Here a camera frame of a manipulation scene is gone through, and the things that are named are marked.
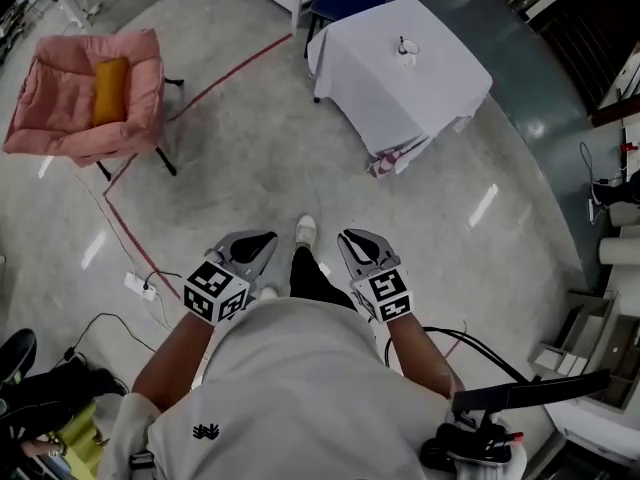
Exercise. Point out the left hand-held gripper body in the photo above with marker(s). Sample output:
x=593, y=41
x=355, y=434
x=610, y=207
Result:
x=212, y=293

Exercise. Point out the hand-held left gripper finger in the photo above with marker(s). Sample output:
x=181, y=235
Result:
x=255, y=248
x=227, y=245

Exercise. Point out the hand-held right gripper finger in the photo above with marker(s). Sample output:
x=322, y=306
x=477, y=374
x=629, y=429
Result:
x=348, y=255
x=376, y=248

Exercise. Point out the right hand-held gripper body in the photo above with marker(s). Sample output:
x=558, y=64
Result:
x=385, y=295

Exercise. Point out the small white object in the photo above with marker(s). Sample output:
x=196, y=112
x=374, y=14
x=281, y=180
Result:
x=411, y=54

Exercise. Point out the person's left forearm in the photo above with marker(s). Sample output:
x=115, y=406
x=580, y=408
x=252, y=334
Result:
x=172, y=363

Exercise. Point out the person's right forearm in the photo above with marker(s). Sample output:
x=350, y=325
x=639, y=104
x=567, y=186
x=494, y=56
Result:
x=420, y=358

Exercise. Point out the person's black trouser leg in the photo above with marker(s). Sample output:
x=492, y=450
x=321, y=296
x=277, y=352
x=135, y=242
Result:
x=312, y=280

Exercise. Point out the person's white shoe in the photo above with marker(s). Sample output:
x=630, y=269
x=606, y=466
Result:
x=306, y=229
x=269, y=293

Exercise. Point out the pink patterned cloth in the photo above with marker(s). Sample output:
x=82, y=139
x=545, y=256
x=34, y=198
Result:
x=386, y=164

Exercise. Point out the person's white shirt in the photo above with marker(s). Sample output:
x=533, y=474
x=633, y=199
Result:
x=290, y=393

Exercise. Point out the table with white tablecloth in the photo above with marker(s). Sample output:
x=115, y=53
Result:
x=400, y=93

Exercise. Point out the red floor tape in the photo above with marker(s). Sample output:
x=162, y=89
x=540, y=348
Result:
x=220, y=80

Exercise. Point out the black body-worn device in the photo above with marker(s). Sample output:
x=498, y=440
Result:
x=470, y=445

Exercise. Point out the black bag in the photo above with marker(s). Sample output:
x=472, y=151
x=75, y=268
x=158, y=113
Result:
x=55, y=398

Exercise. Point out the orange cushion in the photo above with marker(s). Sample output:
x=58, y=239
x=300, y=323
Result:
x=110, y=92

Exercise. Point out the yellow-green bag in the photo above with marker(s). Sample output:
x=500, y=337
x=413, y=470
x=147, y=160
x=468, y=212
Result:
x=77, y=438

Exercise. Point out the grey compartment organizer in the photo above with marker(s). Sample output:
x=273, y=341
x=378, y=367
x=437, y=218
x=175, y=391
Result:
x=585, y=348

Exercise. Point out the pink padded armchair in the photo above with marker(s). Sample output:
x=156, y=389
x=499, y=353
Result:
x=75, y=103

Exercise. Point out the slim white power strip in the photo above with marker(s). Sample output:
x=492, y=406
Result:
x=592, y=209

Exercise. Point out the white cardboard roll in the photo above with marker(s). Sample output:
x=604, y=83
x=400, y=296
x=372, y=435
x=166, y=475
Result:
x=620, y=250
x=627, y=215

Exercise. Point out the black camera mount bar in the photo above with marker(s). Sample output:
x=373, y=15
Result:
x=540, y=390

